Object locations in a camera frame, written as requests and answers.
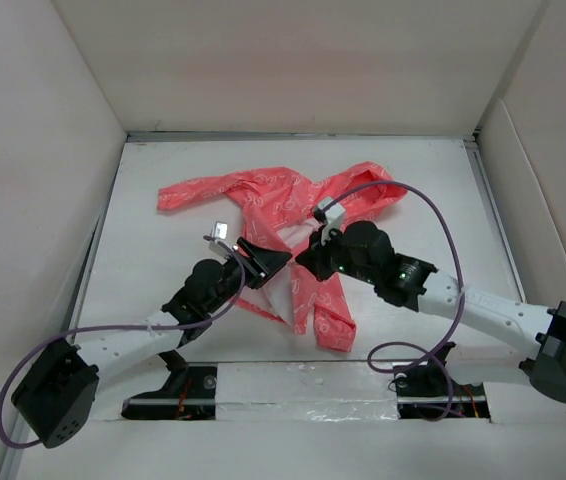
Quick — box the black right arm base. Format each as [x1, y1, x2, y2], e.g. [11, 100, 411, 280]
[388, 360, 491, 421]

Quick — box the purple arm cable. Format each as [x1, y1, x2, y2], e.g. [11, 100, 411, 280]
[0, 234, 247, 449]
[330, 180, 467, 421]

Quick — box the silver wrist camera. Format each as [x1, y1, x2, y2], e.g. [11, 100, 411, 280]
[313, 197, 346, 238]
[210, 221, 228, 240]

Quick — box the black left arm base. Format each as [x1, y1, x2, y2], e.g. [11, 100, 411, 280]
[121, 350, 218, 421]

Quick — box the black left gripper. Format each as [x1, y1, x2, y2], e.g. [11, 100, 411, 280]
[204, 238, 289, 314]

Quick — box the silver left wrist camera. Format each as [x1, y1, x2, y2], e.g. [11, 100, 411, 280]
[210, 221, 228, 240]

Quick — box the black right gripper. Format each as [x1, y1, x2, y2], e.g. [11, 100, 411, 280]
[295, 223, 378, 286]

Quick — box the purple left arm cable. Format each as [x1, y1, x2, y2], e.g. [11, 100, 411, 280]
[0, 234, 247, 449]

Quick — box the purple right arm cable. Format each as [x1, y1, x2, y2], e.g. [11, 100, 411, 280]
[330, 180, 467, 421]

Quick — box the pink printed hooded jacket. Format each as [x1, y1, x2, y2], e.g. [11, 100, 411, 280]
[157, 162, 407, 352]

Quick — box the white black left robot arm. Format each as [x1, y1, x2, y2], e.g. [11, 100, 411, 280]
[11, 238, 292, 449]

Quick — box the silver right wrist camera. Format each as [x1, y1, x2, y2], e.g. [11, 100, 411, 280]
[313, 197, 346, 238]

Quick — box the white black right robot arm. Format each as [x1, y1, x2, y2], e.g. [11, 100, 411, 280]
[296, 221, 566, 404]

